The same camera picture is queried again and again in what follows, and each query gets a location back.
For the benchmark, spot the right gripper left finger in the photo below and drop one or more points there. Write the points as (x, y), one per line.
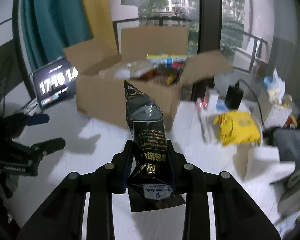
(82, 202)

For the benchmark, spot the black snack bag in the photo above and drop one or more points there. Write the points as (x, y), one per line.
(151, 183)

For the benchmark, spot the white storage basket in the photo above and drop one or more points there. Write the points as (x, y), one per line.
(277, 115)

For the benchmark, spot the yellow wipes pack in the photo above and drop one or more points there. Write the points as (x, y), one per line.
(236, 128)

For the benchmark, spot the yellow curtain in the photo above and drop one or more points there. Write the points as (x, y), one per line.
(99, 19)

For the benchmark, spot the white power strip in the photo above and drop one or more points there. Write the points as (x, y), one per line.
(210, 104)

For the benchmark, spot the teal curtain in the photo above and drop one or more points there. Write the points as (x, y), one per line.
(50, 26)

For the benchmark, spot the black power adapter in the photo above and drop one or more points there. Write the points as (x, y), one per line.
(234, 96)

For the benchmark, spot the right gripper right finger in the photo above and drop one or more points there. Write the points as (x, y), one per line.
(237, 216)

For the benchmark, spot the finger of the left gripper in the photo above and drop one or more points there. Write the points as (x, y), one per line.
(49, 147)
(36, 119)

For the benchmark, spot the tablet showing clock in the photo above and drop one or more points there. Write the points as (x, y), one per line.
(54, 82)

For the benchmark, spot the cardboard box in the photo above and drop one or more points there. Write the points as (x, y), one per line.
(100, 95)

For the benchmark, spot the blue yellow snack bag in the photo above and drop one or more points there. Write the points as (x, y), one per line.
(166, 59)

